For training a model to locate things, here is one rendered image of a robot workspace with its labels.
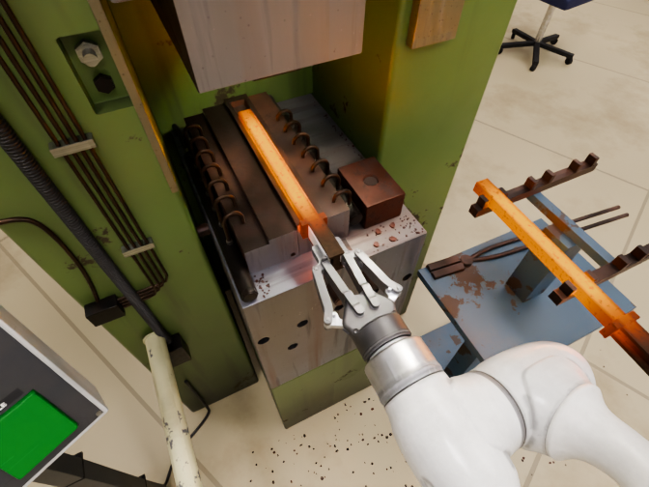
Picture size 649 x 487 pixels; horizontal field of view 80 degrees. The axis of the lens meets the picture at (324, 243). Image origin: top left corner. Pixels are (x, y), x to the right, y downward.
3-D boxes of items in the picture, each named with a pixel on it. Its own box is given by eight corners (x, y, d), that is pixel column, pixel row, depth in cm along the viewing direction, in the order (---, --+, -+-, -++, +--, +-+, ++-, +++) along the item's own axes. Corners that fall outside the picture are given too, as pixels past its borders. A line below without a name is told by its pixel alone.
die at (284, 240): (348, 236, 75) (350, 206, 68) (249, 274, 69) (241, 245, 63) (269, 119, 98) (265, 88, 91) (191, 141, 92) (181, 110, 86)
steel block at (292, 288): (395, 329, 111) (428, 232, 75) (270, 389, 101) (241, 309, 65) (312, 202, 141) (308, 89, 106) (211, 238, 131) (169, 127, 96)
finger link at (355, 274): (372, 307, 54) (381, 304, 55) (341, 247, 60) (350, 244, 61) (369, 320, 57) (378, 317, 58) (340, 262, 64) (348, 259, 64)
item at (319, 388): (377, 383, 148) (394, 330, 111) (285, 430, 138) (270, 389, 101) (315, 272, 179) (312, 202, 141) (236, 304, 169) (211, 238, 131)
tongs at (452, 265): (616, 207, 108) (619, 203, 107) (628, 217, 105) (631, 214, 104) (425, 267, 96) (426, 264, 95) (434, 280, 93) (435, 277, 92)
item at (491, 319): (632, 310, 90) (636, 306, 89) (496, 385, 80) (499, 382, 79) (538, 222, 107) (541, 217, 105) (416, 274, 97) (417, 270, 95)
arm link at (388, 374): (435, 384, 54) (410, 348, 57) (452, 360, 47) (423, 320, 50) (379, 415, 52) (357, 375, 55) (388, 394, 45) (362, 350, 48)
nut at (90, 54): (121, 99, 51) (96, 45, 46) (100, 103, 51) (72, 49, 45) (117, 86, 53) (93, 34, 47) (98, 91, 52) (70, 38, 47)
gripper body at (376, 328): (360, 373, 54) (331, 319, 59) (411, 348, 57) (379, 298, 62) (365, 354, 48) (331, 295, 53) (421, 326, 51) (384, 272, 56)
